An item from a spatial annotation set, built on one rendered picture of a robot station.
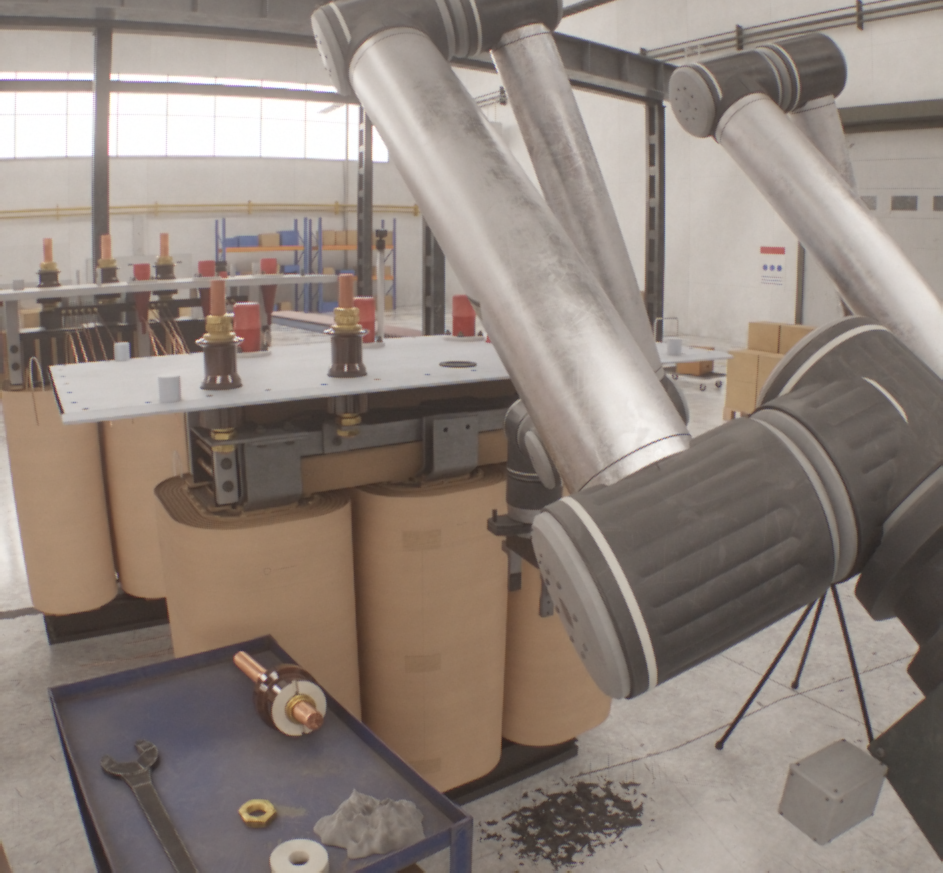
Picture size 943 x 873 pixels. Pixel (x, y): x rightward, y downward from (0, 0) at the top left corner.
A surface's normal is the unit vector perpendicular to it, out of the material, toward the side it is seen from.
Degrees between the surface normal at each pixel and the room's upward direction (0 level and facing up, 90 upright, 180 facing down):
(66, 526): 90
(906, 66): 90
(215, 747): 0
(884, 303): 87
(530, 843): 0
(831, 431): 40
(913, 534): 76
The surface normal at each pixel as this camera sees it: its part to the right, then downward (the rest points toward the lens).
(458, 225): -0.74, 0.00
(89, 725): 0.00, -0.98
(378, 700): -0.54, 0.17
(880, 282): -0.60, -0.12
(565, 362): -0.43, -0.24
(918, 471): -0.64, -0.36
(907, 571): -0.11, 0.64
